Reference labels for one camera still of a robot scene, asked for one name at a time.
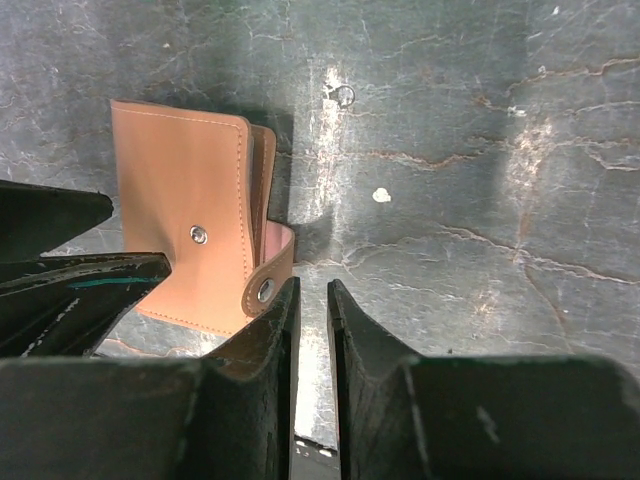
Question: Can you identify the pink leather card holder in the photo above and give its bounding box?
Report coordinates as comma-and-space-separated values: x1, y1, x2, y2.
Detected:
111, 100, 295, 337

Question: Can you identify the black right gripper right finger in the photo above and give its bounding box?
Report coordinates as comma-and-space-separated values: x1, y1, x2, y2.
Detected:
327, 280, 639, 479

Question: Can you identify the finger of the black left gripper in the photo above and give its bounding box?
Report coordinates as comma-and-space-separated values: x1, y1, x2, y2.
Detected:
1, 180, 114, 262
1, 253, 171, 358

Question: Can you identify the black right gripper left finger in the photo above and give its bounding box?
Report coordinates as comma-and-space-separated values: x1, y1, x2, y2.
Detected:
1, 277, 301, 479

